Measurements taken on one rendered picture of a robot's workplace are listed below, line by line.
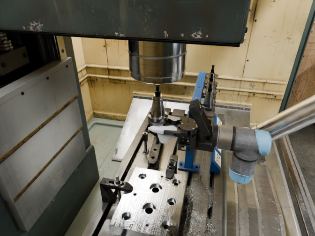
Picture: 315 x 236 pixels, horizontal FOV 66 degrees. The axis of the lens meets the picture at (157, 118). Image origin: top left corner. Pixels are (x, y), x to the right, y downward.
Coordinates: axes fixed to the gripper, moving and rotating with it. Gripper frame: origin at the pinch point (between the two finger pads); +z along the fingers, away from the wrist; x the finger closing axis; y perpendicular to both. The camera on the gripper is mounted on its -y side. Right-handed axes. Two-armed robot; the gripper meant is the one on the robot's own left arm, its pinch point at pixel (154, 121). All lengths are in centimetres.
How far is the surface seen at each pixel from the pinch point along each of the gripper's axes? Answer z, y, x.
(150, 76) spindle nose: -1.1, -18.9, -8.2
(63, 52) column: 42.3, -13.4, 20.0
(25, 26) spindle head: 28.4, -30.1, -12.7
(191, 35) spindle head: -11.0, -30.5, -12.7
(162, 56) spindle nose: -3.9, -24.0, -7.6
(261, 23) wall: -41, -15, 100
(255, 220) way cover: -44, 54, 14
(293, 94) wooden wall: -124, 97, 258
